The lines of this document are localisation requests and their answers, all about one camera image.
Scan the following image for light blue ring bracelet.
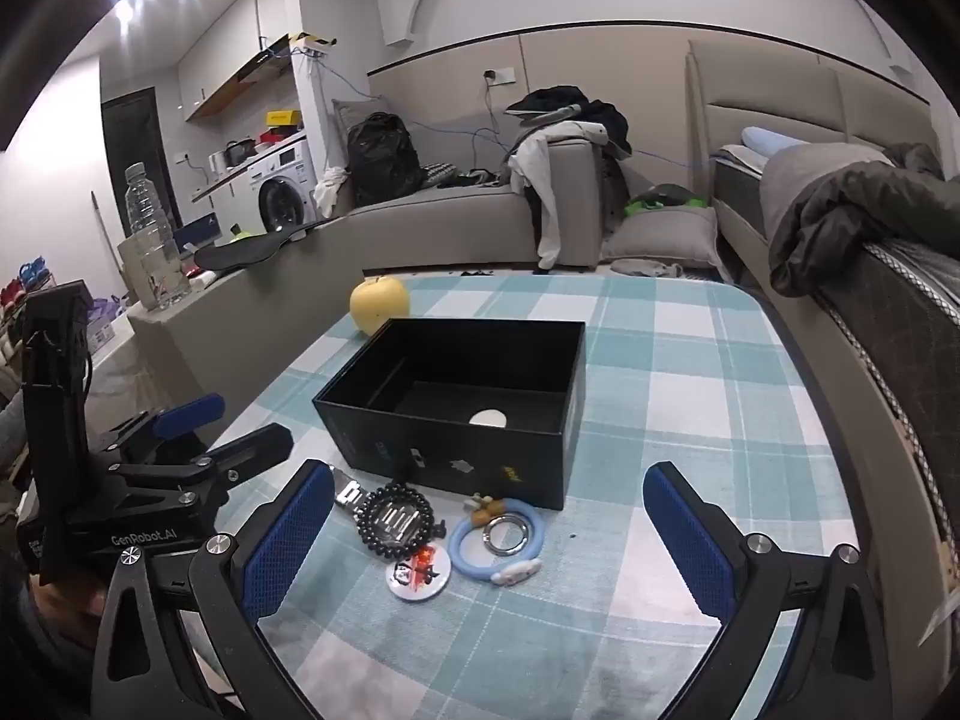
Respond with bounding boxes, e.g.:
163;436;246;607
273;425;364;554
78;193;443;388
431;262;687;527
448;493;546;587

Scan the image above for teal checked tablecloth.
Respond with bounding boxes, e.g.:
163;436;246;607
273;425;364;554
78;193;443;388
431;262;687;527
161;270;863;720

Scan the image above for grey sofa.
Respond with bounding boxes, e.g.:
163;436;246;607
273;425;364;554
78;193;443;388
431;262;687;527
127;97;605;421

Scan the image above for dark clothes pile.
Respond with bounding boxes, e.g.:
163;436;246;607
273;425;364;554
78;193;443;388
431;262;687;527
504;86;635;158

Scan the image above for silver metal watch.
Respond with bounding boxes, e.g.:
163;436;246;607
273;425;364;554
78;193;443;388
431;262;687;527
328;467;421;541

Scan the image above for black door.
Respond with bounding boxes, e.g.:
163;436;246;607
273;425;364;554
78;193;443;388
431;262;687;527
101;88;177;230

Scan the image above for green item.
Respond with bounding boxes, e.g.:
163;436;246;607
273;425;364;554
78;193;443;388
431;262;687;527
625;191;710;215

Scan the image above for dark olive blanket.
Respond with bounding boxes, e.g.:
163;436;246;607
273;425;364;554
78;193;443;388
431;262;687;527
761;141;960;297

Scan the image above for black bead bracelet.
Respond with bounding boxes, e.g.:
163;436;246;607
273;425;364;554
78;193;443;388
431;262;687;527
354;485;437;562

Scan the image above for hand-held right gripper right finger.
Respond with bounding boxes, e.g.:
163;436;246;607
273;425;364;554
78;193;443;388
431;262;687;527
643;461;893;720

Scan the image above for light blue pillow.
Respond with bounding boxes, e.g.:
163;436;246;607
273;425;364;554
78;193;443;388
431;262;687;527
742;126;807;158

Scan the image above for beige upholstered bed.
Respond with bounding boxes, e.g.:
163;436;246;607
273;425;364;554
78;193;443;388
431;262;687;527
686;37;960;616

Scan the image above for grey floor cushion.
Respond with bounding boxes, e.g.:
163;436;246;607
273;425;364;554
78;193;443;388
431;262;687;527
600;204;725;275

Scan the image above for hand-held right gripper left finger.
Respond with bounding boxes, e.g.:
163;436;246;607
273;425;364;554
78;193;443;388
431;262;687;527
90;459;336;720

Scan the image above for black cardboard box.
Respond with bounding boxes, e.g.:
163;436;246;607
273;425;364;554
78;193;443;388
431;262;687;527
312;318;587;512

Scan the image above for yellow apple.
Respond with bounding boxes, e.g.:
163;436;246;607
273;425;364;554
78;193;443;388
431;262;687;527
349;277;412;336

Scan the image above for black backpack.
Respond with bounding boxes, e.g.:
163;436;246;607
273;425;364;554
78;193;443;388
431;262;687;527
346;112;425;205

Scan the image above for clear plastic water bottle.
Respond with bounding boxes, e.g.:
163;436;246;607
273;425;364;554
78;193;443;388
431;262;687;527
124;161;181;310

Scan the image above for round printed badge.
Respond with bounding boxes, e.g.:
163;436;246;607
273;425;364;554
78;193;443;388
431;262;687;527
385;544;452;601

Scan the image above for white hanging cloth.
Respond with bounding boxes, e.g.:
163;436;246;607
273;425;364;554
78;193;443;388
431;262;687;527
313;165;350;217

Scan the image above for silver metal ring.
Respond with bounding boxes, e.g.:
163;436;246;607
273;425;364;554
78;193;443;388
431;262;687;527
484;514;532;557

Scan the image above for black flat mat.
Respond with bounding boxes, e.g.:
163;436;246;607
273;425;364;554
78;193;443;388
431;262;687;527
193;225;301;271

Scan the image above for white wall cabinets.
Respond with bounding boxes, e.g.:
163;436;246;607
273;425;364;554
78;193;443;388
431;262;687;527
178;0;297;121

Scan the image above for white washing machine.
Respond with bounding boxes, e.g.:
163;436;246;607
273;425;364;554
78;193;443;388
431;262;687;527
247;139;316;233

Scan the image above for white garment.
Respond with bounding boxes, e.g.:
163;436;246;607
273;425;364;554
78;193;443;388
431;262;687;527
506;122;612;271

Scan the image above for person's left hand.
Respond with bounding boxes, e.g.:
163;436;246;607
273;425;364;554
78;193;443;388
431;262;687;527
30;577;110;650

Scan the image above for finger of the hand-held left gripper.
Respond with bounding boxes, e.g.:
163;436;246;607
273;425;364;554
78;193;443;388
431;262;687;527
91;393;226;467
180;423;293;482

